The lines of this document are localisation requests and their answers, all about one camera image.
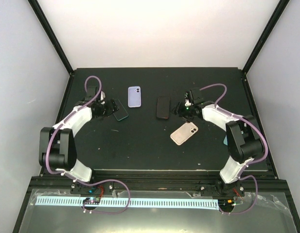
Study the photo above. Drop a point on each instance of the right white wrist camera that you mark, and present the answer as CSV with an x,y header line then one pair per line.
x,y
188,99

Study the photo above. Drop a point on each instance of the left black frame post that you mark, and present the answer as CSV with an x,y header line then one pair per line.
x,y
50,34

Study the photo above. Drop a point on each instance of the white slotted cable duct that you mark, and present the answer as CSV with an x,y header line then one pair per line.
x,y
207,204

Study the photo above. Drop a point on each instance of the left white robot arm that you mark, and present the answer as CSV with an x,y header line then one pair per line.
x,y
57,149

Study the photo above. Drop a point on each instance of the black frame post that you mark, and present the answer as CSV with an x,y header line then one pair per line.
x,y
50,34
277,13

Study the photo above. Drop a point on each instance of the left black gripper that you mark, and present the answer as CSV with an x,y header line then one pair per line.
x,y
112,107

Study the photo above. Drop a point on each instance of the left controller board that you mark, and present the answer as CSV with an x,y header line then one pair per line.
x,y
91,201

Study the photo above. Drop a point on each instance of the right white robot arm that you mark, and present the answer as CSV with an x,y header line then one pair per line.
x,y
246,144

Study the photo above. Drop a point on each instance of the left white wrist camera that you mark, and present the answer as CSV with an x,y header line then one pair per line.
x,y
102,96

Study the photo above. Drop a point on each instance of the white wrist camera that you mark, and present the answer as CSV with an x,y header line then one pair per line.
x,y
102,96
188,99

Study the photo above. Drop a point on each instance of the teal-edged black phone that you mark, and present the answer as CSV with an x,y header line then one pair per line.
x,y
121,113

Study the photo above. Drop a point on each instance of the lilac phone case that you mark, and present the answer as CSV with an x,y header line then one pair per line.
x,y
134,97

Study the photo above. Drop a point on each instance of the teal phone case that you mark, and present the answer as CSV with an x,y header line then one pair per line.
x,y
225,141

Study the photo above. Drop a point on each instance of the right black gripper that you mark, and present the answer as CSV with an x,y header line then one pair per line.
x,y
178,109

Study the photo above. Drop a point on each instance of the black front aluminium rail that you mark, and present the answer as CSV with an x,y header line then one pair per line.
x,y
207,184

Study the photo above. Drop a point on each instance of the black phone case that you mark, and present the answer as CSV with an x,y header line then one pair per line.
x,y
163,119

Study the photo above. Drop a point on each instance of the right controller board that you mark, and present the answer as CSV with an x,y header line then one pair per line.
x,y
227,202

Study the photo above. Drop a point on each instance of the controller board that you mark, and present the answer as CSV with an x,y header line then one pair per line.
x,y
227,202
91,201

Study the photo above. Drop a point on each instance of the right black frame post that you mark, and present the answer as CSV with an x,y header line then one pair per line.
x,y
277,13

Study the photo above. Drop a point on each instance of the beige phone case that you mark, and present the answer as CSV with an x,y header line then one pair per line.
x,y
183,133

